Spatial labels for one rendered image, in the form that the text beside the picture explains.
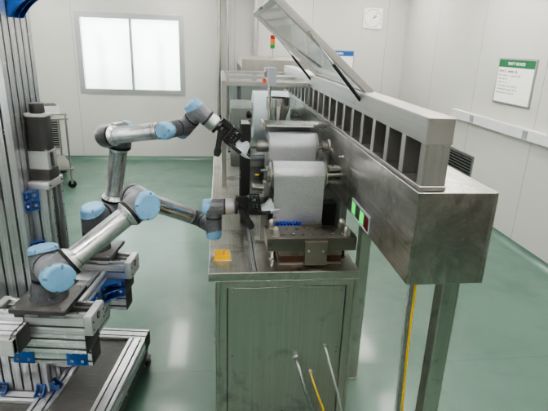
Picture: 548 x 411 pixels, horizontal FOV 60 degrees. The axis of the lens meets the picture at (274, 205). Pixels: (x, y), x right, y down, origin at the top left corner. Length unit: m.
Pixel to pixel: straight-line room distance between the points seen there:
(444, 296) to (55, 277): 1.38
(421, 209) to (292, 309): 0.93
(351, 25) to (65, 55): 4.31
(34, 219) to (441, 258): 1.65
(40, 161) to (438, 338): 1.71
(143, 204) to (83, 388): 1.08
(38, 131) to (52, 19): 5.89
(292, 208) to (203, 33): 5.65
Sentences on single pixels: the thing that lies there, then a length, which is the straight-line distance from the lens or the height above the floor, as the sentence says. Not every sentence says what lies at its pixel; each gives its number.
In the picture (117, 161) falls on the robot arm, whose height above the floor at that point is 1.26.
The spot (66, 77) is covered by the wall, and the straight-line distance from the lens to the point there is 8.01.
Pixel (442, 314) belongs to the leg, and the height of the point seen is 0.99.
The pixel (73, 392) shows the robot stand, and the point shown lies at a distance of 2.65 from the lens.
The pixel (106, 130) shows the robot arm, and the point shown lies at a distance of 2.29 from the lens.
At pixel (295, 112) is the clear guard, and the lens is 3.20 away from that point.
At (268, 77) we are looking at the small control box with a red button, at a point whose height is 1.66.
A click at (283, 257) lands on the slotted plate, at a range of 2.13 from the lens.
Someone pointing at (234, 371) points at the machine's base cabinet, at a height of 0.39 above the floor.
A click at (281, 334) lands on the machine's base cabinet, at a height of 0.58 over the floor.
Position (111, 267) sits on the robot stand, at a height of 0.74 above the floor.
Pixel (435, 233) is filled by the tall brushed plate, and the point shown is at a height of 1.31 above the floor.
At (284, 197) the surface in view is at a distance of 2.22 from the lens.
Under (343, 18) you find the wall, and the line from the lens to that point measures 7.90.
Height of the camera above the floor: 1.83
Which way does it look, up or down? 19 degrees down
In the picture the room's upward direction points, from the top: 2 degrees clockwise
